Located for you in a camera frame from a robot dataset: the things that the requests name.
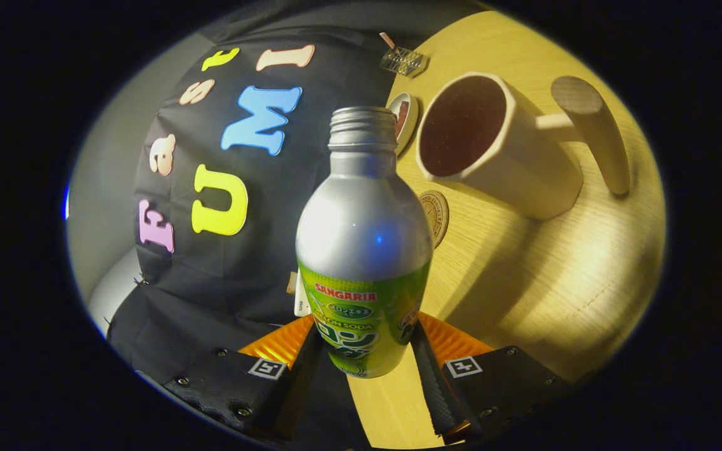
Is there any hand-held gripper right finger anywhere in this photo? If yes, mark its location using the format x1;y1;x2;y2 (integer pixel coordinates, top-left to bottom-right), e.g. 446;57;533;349
408;311;573;439

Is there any cream cup with wooden handle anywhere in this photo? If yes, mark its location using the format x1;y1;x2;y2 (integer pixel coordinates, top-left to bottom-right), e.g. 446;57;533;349
416;71;631;221

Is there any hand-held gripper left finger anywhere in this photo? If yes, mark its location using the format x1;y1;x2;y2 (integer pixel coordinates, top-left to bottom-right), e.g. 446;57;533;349
162;313;324;439

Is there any round brown coaster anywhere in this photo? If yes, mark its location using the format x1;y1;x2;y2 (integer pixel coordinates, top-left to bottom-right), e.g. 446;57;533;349
419;190;450;249

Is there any silver bottle with green label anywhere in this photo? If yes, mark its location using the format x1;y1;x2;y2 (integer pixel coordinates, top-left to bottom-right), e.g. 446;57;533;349
295;105;434;378

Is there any white round plate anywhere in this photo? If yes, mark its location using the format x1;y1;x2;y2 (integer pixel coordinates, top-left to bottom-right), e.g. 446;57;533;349
388;92;419;156

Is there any metal wire basket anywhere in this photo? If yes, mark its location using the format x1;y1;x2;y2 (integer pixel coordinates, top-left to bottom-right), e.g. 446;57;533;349
380;45;429;78

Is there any wooden table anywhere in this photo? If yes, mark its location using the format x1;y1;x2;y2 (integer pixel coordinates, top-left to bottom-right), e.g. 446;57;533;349
348;9;667;449

